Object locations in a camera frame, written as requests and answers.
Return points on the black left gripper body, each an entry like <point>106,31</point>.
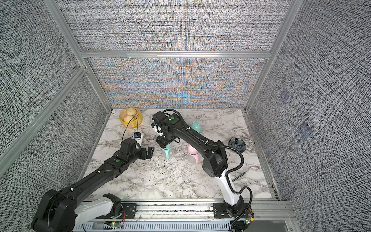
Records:
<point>143,153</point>

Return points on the upper steamed bun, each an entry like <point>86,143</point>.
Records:
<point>131,111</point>

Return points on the aluminium front rail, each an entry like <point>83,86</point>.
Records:
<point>195,216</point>

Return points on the yellow bamboo steamer basket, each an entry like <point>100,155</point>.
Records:
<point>136,121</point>

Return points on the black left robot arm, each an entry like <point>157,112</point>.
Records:
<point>63,210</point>

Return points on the pink bottle cap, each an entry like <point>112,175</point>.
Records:
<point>191,150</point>

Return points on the steamed bun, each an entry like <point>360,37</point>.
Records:
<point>131,111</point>
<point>128,118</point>

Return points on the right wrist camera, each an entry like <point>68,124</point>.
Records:
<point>156,129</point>

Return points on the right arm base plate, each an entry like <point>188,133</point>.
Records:
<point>234,213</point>

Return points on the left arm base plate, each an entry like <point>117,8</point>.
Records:
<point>126,210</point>

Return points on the lower steamed bun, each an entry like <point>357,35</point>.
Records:
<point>128,118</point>

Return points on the patterned small bowl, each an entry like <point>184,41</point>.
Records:
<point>237,144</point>

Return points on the mint cap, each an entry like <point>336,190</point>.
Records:
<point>168,147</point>
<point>196,126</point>

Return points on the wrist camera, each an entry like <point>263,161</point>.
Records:
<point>138,137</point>
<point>156,129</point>

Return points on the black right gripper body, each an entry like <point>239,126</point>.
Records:
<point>164,140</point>

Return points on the clear bottle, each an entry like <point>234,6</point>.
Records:
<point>168,154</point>
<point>193,159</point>

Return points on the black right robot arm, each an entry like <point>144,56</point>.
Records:
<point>171,127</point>

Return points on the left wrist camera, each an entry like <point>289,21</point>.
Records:
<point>138,137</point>

